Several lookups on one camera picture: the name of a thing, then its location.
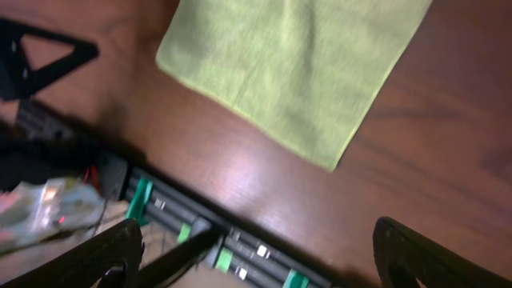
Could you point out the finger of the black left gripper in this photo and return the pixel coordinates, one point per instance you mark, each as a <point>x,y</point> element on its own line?
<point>33,58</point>

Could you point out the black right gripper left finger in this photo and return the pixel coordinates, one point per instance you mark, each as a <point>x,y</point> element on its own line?
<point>120,245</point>

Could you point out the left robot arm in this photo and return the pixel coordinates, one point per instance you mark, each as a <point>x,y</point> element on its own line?
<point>41,144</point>

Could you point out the black mounting rail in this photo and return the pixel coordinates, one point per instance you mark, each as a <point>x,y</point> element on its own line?
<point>242,251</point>

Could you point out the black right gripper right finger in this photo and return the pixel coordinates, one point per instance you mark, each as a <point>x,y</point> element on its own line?
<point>405,258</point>

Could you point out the light green cloth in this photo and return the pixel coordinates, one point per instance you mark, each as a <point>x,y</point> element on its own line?
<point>304,72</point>

